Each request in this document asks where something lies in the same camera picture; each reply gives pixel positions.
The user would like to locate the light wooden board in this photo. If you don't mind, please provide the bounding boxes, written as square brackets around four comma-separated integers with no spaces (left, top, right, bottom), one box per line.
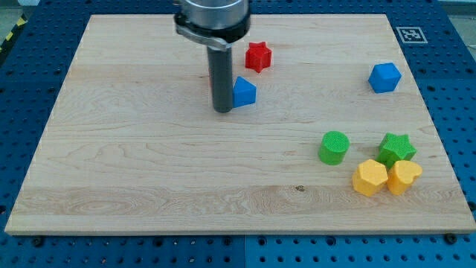
[5,14,475,236]

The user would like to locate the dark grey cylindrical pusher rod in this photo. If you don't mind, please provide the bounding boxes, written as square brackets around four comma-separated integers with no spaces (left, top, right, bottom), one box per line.
[207,47,234,113]

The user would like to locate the green cylinder block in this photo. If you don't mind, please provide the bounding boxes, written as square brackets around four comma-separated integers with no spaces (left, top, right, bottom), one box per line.
[318,131,350,165]

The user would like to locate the red star block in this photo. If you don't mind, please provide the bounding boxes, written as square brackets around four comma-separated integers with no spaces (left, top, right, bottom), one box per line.
[245,42,272,73]

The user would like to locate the black yellow hazard tape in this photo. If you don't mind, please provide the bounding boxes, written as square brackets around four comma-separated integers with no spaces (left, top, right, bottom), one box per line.
[1,14,28,54]

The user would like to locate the blue triangle block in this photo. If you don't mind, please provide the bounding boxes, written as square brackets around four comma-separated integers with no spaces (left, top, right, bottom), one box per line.
[233,77,257,108]

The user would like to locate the yellow heart block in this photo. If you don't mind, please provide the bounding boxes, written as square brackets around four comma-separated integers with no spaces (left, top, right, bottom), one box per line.
[387,160,423,195]

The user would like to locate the green star block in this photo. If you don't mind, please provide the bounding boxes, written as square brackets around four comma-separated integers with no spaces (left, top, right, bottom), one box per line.
[376,133,417,169]

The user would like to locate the blue hexagon block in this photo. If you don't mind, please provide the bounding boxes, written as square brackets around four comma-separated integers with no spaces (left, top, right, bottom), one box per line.
[368,63,402,94]

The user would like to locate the white fiducial marker tag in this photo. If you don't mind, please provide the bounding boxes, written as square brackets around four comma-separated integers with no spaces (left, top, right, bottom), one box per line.
[396,26,428,44]

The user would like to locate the yellow hexagon block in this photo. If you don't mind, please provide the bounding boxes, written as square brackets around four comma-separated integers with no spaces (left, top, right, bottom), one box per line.
[352,159,388,197]

